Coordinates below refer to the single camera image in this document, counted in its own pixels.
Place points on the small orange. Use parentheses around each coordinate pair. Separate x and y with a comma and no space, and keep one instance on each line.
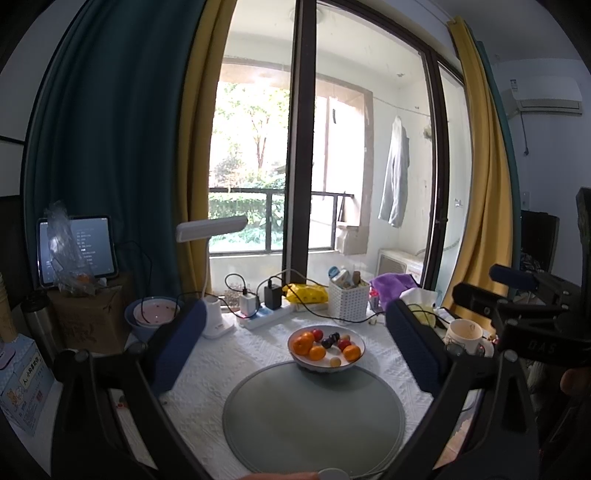
(352,353)
(317,353)

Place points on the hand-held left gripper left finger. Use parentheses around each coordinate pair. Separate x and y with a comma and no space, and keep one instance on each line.
(180,341)

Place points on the white power strip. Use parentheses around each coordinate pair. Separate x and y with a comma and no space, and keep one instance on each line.
(265,318)

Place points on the clear plastic bag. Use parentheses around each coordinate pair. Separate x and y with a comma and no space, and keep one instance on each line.
(64,244)

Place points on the blue white carton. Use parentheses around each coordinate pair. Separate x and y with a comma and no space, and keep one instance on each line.
(339,277)

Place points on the cartoon print mug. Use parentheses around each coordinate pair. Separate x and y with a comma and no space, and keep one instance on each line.
(464,337)

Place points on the large mandarin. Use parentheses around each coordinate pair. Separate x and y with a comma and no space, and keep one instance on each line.
(303,345)

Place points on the purple cloth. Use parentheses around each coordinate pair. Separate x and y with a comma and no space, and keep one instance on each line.
(392,284)

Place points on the yellow curtain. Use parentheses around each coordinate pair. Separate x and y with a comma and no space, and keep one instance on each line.
(485,184)
(203,138)

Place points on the person's right hand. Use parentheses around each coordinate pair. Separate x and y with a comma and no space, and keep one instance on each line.
(577,383)

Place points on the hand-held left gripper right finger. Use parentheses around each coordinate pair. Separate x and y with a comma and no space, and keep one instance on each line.
(415,346)

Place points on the yellow tissue pack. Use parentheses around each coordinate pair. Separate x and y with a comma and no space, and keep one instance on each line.
(420,297)

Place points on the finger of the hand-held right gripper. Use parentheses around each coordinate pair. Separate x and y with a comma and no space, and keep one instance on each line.
(475,297)
(512,276)

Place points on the hanging grey garment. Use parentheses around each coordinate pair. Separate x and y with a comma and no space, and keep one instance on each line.
(395,180)

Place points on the yellow packet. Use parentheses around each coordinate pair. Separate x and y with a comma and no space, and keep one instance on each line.
(307,294)

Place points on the narrow teal curtain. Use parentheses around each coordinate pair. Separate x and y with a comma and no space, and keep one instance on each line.
(507,134)

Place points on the black panel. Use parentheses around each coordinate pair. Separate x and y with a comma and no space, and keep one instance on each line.
(540,235)

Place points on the brown packet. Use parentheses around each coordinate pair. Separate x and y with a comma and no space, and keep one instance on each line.
(357,279)

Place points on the person's left hand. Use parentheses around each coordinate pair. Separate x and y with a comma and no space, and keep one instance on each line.
(277,477)

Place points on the white red small box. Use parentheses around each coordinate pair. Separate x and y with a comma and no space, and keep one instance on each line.
(375,300)

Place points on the wide teal curtain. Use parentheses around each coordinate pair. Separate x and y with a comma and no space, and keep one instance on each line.
(115,138)

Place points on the cherry tomato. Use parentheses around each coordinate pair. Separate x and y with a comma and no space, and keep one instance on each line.
(317,334)
(344,345)

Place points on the white plate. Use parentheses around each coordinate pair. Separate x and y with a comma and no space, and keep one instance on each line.
(309,366)

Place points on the pink bowl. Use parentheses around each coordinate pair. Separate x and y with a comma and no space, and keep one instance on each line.
(157,314)

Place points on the tablet screen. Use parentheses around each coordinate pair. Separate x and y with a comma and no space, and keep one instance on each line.
(97,249)

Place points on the blue tissue box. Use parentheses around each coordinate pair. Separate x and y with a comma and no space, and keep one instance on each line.
(23,387)

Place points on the white plastic basket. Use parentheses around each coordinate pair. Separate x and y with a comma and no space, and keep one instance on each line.
(348,300)

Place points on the white desk lamp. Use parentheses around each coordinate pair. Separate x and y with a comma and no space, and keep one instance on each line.
(212,228)

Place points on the steel thermos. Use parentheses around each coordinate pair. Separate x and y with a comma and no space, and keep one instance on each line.
(39,323)

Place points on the dark sliding door frame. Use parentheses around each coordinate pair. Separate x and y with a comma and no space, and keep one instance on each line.
(300,138)

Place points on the wall air conditioner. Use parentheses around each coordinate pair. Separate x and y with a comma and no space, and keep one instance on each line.
(545,92)

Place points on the blue bowl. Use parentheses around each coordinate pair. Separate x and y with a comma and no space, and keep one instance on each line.
(138,330)

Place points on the black charger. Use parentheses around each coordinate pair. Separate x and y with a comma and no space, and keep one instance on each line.
(272,295)

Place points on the white charger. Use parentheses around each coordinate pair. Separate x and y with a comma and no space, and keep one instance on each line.
(248,304)

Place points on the grey round mat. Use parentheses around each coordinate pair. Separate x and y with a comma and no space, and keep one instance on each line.
(314,424)

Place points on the white quilted tablecloth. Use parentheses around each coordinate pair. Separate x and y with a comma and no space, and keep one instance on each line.
(207,369)

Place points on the cardboard box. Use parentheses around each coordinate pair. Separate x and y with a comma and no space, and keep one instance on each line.
(87,318)

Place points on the balcony railing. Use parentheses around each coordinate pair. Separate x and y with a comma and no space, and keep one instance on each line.
(231,189)

